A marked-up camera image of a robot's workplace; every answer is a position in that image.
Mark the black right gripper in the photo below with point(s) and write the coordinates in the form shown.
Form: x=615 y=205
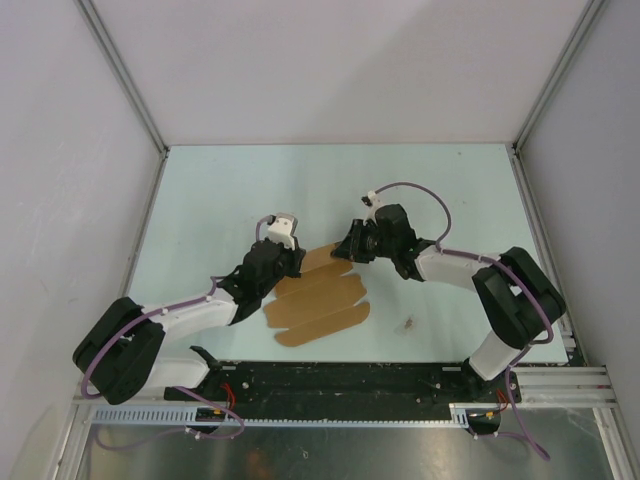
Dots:
x=350 y=247

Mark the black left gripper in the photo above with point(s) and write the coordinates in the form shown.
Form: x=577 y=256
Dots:
x=296 y=257

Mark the brown cardboard box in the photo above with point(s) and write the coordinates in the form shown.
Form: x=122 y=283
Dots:
x=328 y=297

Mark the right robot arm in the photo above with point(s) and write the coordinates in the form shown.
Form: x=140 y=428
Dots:
x=519 y=300

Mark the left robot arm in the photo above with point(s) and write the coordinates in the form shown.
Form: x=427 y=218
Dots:
x=126 y=351

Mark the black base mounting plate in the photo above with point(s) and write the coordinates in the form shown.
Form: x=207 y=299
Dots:
x=349 y=409

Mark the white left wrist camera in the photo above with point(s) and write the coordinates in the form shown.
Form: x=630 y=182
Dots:
x=282 y=231

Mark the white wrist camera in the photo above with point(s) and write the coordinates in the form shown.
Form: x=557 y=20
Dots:
x=372 y=201
x=282 y=231

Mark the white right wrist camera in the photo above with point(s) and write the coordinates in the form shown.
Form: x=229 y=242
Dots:
x=372 y=201

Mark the aluminium frame rail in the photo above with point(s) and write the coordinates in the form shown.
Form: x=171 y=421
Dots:
x=565 y=385

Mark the left aluminium corner post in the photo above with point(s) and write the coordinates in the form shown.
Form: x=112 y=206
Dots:
x=120 y=71

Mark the aluminium corner post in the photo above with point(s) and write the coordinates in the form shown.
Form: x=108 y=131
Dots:
x=575 y=43
x=120 y=71

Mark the right aluminium corner post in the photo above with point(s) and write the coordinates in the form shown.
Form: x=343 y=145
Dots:
x=575 y=43

